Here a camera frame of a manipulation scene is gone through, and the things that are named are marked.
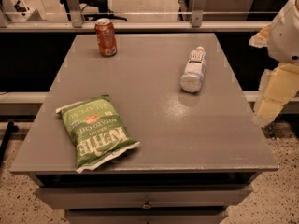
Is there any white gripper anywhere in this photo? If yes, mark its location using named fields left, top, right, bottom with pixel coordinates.
left=249, top=0, right=299, bottom=121

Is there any red coke can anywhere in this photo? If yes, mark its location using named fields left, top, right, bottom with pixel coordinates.
left=95, top=18, right=117, bottom=57

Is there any green jalapeno chip bag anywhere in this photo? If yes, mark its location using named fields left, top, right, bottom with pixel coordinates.
left=56, top=95, right=140, bottom=173

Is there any grey table with drawers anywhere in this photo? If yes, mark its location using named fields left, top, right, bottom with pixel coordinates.
left=11, top=33, right=278, bottom=224

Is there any grey top drawer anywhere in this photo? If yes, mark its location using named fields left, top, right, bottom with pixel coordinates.
left=35, top=185, right=253, bottom=209

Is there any black pole at left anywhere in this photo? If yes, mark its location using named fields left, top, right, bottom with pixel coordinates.
left=0, top=122, right=19, bottom=165

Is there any metal window frame rail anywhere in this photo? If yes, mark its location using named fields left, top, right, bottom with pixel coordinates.
left=0, top=0, right=299, bottom=34

